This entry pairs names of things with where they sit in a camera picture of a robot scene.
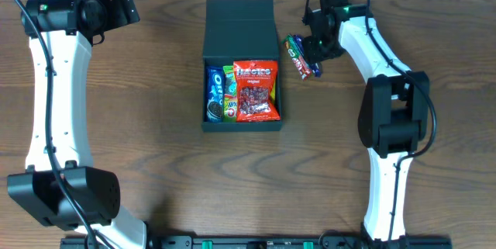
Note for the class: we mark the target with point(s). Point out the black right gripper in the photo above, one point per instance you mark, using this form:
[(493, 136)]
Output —
[(315, 53)]

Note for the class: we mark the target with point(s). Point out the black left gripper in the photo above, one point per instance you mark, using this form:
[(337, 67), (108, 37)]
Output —
[(126, 5)]

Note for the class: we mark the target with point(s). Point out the dark blue candy bar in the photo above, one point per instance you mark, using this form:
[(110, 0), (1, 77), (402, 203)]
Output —
[(315, 67)]

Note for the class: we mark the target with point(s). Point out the green red KitKat bar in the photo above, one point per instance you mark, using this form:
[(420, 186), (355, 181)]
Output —
[(297, 57)]

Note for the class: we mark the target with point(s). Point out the yellow Hacks candy bag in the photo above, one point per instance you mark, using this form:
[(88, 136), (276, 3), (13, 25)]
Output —
[(273, 90)]

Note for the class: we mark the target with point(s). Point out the red Hacks candy bag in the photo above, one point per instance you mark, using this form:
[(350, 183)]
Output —
[(254, 83)]

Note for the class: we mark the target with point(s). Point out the black box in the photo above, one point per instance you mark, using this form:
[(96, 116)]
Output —
[(238, 30)]

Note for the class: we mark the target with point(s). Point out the Haribo gummy bag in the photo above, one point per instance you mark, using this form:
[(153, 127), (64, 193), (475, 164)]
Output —
[(230, 95)]

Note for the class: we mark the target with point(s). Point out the blue Oreo pack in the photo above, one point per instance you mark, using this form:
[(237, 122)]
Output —
[(215, 94)]

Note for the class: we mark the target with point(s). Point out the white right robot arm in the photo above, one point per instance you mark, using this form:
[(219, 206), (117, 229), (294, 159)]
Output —
[(393, 114)]

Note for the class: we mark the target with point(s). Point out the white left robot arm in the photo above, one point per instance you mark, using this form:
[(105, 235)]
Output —
[(60, 186)]

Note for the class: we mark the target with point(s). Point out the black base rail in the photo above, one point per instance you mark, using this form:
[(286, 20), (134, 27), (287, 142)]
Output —
[(328, 242)]

